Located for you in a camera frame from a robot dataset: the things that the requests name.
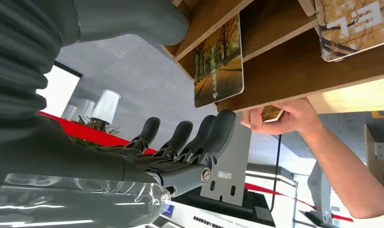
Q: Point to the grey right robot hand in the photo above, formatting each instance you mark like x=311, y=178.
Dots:
x=85, y=160

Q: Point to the wooden card holder shelf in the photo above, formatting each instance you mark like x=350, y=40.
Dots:
x=289, y=78

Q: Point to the autumn tree road card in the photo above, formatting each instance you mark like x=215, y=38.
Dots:
x=218, y=66

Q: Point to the autumn branch card white print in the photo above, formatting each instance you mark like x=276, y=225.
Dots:
x=352, y=28

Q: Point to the red counter strip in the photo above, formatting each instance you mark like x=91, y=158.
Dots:
x=88, y=133

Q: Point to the green plant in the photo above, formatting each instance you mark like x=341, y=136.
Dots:
x=99, y=126

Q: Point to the small white plant pot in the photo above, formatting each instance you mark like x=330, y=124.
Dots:
x=70, y=111
x=88, y=108

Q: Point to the large white plant pot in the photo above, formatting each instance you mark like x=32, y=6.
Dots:
x=106, y=105

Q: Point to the grey metal monitor stand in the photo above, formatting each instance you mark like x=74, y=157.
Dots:
x=229, y=170
x=321, y=192

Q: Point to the ribbed grey right arm sleeve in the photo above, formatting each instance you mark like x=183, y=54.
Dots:
x=15, y=63

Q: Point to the white device black lettering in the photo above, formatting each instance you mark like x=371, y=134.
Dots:
x=211, y=218

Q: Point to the white panel black frame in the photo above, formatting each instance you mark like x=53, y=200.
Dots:
x=58, y=91

